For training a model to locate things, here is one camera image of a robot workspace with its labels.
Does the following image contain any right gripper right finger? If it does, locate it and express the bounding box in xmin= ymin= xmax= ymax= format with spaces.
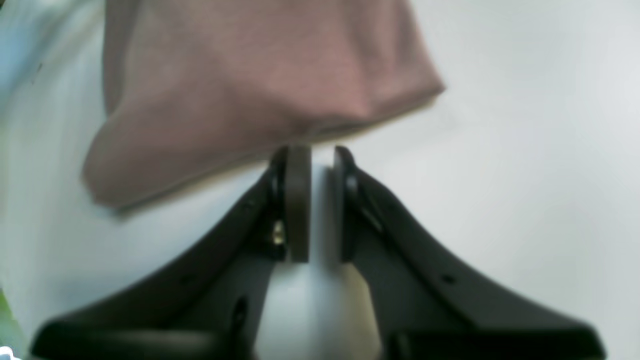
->
xmin=333 ymin=146 xmax=607 ymax=360

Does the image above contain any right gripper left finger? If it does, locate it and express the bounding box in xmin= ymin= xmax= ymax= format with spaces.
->
xmin=30 ymin=145 xmax=312 ymax=360

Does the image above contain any pink T-shirt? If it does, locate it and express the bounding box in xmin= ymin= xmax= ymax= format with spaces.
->
xmin=82 ymin=0 xmax=445 ymax=208

